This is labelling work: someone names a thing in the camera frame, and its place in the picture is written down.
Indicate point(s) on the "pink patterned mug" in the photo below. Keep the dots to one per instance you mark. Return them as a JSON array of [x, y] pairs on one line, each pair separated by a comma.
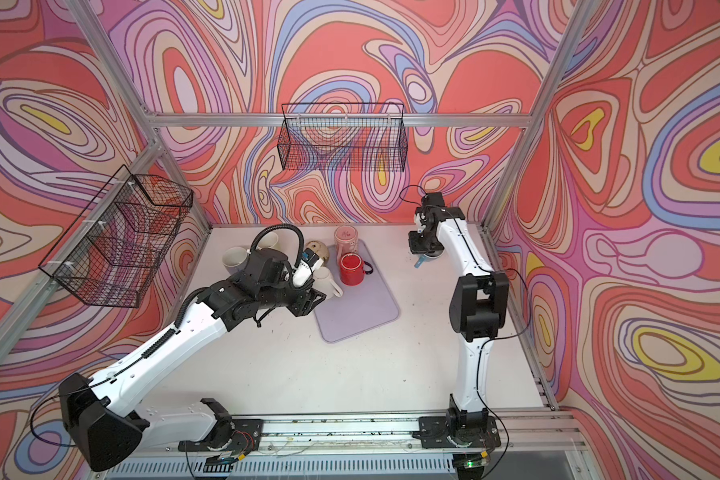
[[346, 239]]

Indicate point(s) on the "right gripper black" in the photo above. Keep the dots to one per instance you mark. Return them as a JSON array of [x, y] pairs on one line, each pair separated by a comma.
[[418, 248]]

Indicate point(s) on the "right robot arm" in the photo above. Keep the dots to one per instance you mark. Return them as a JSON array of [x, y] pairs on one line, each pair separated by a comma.
[[477, 314]]

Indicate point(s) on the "beige ceramic teapot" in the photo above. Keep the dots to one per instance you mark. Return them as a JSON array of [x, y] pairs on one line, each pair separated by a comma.
[[319, 248]]

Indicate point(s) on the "black wire basket left wall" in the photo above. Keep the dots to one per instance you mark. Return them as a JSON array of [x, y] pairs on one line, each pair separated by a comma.
[[123, 243]]

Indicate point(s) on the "blue floral mug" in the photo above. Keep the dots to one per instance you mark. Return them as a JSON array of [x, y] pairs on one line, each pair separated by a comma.
[[425, 259]]

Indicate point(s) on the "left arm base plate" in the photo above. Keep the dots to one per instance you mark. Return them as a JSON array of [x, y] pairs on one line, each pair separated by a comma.
[[238, 435]]

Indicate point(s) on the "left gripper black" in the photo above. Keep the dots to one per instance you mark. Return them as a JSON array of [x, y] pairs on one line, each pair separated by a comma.
[[305, 302]]

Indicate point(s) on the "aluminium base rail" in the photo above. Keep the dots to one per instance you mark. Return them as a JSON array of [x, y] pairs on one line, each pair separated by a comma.
[[537, 444]]

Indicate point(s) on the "black wire basket back wall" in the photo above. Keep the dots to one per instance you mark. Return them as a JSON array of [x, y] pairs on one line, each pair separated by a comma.
[[343, 137]]

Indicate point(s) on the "red mug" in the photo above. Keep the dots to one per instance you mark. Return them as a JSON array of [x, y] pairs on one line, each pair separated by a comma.
[[353, 269]]

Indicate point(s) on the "black wire basket wall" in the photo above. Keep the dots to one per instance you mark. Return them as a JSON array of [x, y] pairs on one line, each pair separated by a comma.
[[123, 243], [343, 137]]

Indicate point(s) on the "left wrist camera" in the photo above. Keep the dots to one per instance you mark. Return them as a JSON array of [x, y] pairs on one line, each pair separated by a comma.
[[309, 262]]

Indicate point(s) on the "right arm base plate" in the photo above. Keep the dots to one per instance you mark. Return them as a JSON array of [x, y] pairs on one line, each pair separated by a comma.
[[438, 432]]

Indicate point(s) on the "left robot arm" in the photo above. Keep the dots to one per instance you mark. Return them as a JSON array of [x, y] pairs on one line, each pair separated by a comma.
[[101, 413]]

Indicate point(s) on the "white mug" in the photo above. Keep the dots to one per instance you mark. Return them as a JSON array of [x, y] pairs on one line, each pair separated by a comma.
[[325, 283]]

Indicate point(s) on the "lavender mug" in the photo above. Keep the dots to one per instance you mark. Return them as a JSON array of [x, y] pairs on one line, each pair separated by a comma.
[[235, 258]]

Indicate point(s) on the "light green mug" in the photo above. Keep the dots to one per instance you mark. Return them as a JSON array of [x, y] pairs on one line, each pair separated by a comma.
[[269, 241]]

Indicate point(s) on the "lavender tray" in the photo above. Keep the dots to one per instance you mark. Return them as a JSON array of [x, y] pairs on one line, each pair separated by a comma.
[[361, 308]]

